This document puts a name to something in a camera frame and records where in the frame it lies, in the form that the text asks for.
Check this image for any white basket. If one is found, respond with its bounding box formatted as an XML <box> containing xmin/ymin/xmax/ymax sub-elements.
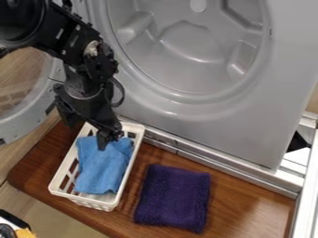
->
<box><xmin>46</xmin><ymin>121</ymin><xmax>147</xmax><ymax>213</ymax></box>

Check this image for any aluminium frame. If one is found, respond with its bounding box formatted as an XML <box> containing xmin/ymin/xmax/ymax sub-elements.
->
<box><xmin>287</xmin><ymin>111</ymin><xmax>318</xmax><ymax>238</ymax></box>

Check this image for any washing machine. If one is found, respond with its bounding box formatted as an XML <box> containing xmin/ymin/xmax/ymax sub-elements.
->
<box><xmin>0</xmin><ymin>0</ymin><xmax>318</xmax><ymax>200</ymax></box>

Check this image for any blue cloth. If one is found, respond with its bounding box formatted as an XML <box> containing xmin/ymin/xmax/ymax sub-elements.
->
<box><xmin>73</xmin><ymin>135</ymin><xmax>136</xmax><ymax>195</ymax></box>

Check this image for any purple cloth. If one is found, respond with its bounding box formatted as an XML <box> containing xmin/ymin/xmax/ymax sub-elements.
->
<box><xmin>132</xmin><ymin>164</ymin><xmax>213</xmax><ymax>234</ymax></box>

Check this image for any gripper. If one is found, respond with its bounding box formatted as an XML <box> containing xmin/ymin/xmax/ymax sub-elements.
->
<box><xmin>45</xmin><ymin>81</ymin><xmax>126</xmax><ymax>152</ymax></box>

